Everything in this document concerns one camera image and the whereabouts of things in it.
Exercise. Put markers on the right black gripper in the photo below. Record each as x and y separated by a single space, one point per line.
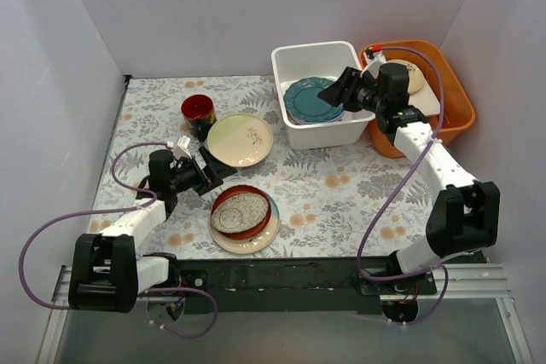
349 89

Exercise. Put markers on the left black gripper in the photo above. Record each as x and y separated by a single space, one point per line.
205 172

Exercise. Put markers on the cream green leaf plate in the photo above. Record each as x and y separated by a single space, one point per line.
240 140

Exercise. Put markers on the teal scalloped plate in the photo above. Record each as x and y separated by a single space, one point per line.
303 104

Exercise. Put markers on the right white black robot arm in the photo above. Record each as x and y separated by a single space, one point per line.
465 212

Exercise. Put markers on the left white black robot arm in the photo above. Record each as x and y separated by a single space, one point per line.
106 273

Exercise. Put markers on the white plastic bin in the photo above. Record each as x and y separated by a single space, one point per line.
322 60

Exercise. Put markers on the orange plastic bin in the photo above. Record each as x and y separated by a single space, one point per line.
459 113

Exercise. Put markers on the speckled white plate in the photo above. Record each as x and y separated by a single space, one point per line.
240 213

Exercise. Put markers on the red black lacquer cup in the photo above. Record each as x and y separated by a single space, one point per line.
199 115

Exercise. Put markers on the cream plate with blue rim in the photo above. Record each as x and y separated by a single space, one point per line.
257 243

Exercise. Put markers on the rectangular cream dish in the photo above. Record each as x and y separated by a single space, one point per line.
426 101

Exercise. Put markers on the floral patterned mat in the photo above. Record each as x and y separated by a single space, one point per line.
333 202

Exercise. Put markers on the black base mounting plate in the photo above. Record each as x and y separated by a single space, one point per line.
290 285

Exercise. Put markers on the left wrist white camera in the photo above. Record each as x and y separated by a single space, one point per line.
180 148

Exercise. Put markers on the wrist white camera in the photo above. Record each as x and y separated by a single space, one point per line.
374 58
180 148

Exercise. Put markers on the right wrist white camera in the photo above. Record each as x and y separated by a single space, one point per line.
374 58

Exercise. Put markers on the aluminium rail frame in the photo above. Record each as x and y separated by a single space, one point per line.
470 319

